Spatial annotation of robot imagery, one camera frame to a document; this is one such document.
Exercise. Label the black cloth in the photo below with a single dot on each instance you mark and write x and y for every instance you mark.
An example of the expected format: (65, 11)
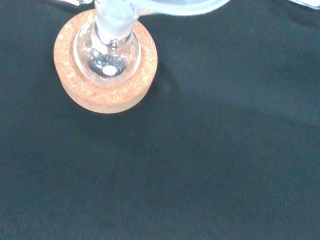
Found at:
(200, 150)

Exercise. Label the glass round-bottom flask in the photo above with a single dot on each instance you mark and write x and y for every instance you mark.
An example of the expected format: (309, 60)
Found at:
(107, 65)

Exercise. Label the clear acrylic funnel stand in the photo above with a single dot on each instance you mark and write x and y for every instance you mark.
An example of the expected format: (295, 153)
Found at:
(75, 2)

